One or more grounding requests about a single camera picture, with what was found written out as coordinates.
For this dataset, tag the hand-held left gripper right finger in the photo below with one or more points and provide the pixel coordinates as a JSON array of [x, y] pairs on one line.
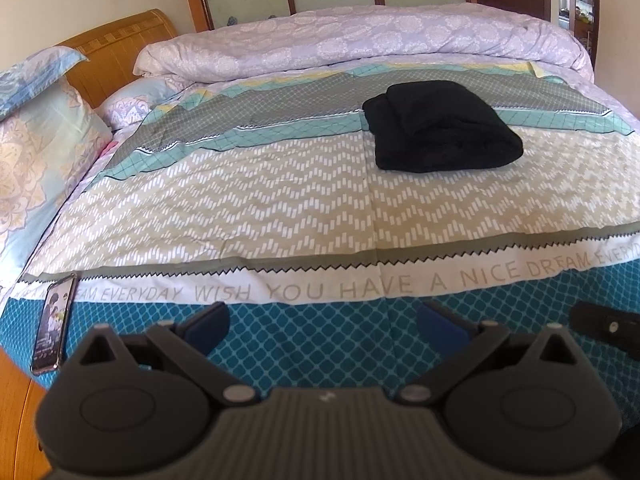
[[437, 325]]

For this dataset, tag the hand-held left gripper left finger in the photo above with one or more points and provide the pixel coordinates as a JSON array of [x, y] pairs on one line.
[[210, 330]]

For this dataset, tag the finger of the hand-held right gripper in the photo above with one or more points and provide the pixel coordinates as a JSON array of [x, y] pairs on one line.
[[600, 325]]

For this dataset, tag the black pants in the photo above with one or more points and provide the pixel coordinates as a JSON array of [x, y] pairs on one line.
[[440, 130]]

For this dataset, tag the patterned bed sheet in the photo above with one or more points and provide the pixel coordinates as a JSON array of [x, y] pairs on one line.
[[250, 200]]

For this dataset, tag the smartphone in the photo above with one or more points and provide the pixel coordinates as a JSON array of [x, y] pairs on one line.
[[54, 322]]

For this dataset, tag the wooden bed footboard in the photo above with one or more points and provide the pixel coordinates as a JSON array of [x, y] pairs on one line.
[[20, 420]]

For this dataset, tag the large pale floral pillow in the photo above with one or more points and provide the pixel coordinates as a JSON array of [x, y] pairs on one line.
[[40, 160]]

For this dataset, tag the light blue purple pillow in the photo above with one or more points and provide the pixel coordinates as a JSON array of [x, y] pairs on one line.
[[140, 97]]

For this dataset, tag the wooden headboard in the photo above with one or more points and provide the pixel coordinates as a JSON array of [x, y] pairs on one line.
[[125, 45]]

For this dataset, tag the purple floral quilt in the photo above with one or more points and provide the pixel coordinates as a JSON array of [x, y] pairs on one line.
[[350, 35]]

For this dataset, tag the blue patterned pillow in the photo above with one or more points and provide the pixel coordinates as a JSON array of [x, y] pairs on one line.
[[30, 77]]

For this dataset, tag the glass display cabinet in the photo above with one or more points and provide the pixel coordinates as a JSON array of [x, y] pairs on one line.
[[580, 0]]

